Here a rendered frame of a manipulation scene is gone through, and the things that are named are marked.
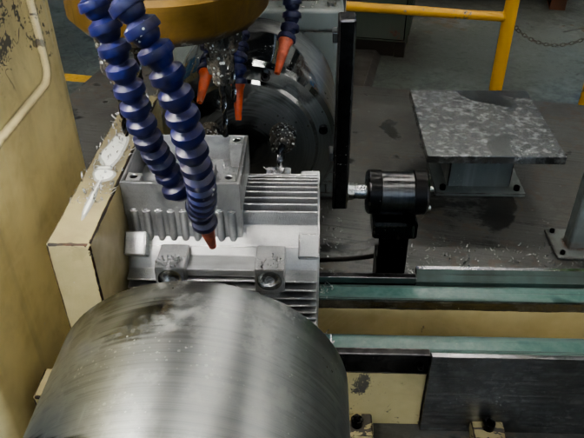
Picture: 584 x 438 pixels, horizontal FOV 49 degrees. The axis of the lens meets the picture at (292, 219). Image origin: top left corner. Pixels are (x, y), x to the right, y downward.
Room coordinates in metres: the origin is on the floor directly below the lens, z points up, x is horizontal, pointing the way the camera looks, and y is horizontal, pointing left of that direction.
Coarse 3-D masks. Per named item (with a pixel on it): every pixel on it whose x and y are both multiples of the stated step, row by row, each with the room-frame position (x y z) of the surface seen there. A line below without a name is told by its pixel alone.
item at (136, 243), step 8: (128, 232) 0.53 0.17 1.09; (136, 232) 0.53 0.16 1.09; (144, 232) 0.53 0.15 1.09; (128, 240) 0.52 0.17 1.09; (136, 240) 0.52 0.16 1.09; (144, 240) 0.52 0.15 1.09; (304, 240) 0.52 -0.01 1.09; (312, 240) 0.52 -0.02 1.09; (128, 248) 0.52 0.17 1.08; (136, 248) 0.52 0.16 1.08; (144, 248) 0.52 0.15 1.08; (304, 248) 0.51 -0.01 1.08; (312, 248) 0.51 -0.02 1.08; (136, 256) 0.52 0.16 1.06; (144, 256) 0.52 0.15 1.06; (304, 256) 0.51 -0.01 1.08; (312, 256) 0.51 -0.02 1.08
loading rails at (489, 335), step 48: (336, 288) 0.63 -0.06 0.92; (384, 288) 0.63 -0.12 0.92; (432, 288) 0.63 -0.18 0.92; (480, 288) 0.63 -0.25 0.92; (528, 288) 0.63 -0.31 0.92; (576, 288) 0.63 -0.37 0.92; (336, 336) 0.55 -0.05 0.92; (384, 336) 0.54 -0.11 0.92; (432, 336) 0.54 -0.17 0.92; (480, 336) 0.54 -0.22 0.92; (528, 336) 0.60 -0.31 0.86; (576, 336) 0.60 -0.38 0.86; (384, 384) 0.51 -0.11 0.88; (432, 384) 0.50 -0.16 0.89; (480, 384) 0.50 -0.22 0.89; (528, 384) 0.49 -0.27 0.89; (576, 384) 0.49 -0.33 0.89; (480, 432) 0.48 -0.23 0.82; (528, 432) 0.49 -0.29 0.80; (576, 432) 0.49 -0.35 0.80
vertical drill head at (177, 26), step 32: (64, 0) 0.54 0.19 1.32; (160, 0) 0.50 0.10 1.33; (192, 0) 0.51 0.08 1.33; (224, 0) 0.52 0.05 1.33; (256, 0) 0.55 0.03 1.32; (160, 32) 0.50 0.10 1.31; (192, 32) 0.50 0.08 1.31; (224, 32) 0.52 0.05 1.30; (224, 64) 0.54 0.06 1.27; (224, 96) 0.55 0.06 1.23; (224, 128) 0.55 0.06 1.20
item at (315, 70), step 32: (256, 32) 0.90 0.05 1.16; (192, 64) 0.85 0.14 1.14; (256, 64) 0.80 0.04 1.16; (288, 64) 0.82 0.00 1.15; (320, 64) 0.90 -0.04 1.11; (256, 96) 0.79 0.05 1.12; (288, 96) 0.79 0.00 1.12; (320, 96) 0.80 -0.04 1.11; (256, 128) 0.79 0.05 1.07; (288, 128) 0.78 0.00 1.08; (320, 128) 0.79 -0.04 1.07; (256, 160) 0.79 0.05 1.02; (288, 160) 0.79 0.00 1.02; (320, 160) 0.79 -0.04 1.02
